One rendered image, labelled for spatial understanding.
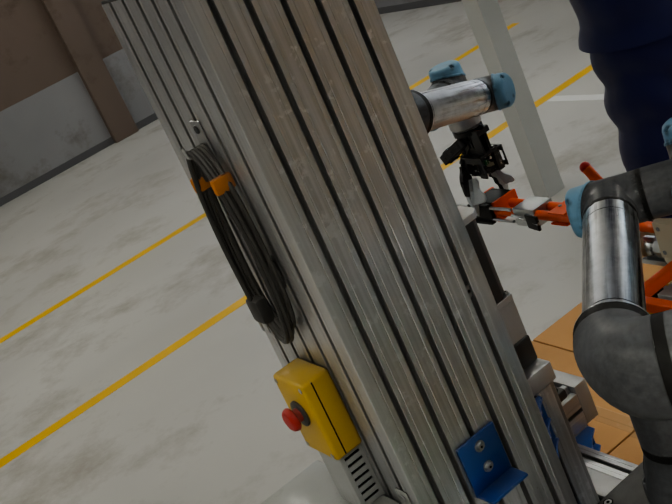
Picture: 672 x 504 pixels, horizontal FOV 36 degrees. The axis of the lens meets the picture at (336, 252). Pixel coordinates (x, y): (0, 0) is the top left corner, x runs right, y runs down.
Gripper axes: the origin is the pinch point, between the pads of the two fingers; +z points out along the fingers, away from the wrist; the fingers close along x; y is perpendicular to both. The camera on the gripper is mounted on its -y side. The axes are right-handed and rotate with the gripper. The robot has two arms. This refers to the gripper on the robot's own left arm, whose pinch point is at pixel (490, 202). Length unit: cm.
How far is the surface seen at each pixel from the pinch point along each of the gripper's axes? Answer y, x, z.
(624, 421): 11, 6, 67
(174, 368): -314, -3, 125
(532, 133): -215, 195, 90
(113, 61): -974, 284, 56
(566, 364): -23, 20, 67
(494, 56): -218, 192, 45
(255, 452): -188, -23, 123
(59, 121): -975, 194, 86
